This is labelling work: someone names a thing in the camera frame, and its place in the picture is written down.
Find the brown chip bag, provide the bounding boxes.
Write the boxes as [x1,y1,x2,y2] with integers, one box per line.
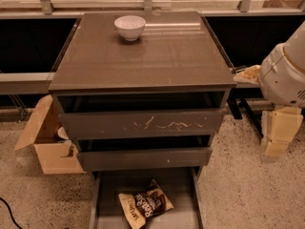
[118,179,173,229]

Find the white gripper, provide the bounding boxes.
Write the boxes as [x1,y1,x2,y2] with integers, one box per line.
[234,65,303,163]

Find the open cardboard box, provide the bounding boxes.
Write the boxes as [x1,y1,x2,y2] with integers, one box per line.
[15,94,85,175]

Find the grey drawer cabinet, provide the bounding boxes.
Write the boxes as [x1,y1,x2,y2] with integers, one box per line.
[48,10,237,179]

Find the black floor cable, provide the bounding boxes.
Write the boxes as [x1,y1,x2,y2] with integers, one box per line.
[0,197,23,229]

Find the grey bottom drawer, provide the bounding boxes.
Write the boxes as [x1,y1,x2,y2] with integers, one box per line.
[90,168,205,229]

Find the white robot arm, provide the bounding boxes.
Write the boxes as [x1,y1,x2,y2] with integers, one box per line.
[234,22,305,163]

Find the white ceramic bowl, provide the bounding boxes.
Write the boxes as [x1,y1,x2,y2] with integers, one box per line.
[114,15,146,41]

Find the grey middle drawer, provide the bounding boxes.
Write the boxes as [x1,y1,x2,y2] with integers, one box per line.
[77,135,212,172]

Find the grey drawer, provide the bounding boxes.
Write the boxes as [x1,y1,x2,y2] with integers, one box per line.
[90,168,205,229]
[57,95,223,140]
[77,135,212,172]

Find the black wheeled stand leg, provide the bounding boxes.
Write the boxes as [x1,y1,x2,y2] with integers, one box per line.
[227,90,263,137]

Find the white cup in box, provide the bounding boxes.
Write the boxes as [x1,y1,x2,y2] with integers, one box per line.
[57,127,69,140]

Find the grey top drawer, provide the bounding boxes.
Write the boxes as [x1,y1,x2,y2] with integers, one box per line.
[57,95,223,140]

